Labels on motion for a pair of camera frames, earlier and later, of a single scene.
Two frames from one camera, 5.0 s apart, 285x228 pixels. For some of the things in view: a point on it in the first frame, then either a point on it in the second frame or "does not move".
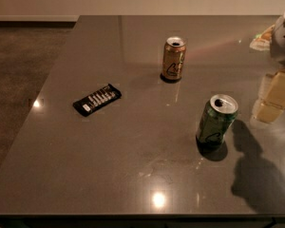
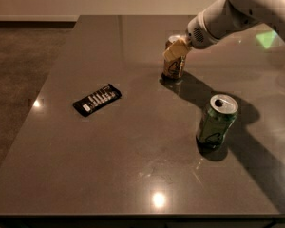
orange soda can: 173,57 does not move
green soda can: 217,120 does not move
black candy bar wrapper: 87,104 does not move
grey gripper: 284,43 → 196,33
